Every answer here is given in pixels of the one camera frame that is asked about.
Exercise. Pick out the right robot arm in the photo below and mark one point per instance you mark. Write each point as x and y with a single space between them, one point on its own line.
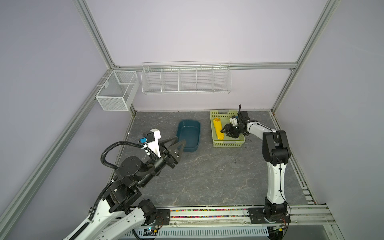
276 152

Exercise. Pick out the yellow paper napkin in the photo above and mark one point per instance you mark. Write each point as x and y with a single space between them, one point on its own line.
218 129

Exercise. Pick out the small white mesh basket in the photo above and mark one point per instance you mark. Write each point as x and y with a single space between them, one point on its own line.
118 91

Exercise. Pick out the dark teal plastic tray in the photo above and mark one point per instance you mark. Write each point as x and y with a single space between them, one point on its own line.
189 130

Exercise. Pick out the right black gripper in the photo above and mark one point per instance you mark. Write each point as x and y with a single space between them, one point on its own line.
228 130

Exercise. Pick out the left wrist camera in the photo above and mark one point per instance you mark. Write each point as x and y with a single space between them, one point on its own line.
151 138

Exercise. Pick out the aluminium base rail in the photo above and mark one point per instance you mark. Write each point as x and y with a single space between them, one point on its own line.
201 222

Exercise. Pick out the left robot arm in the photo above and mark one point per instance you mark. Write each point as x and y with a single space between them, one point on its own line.
120 192

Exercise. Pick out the long white wire rack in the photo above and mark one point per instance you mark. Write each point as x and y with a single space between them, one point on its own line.
193 77

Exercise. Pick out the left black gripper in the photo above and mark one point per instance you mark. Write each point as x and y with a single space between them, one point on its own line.
168 158

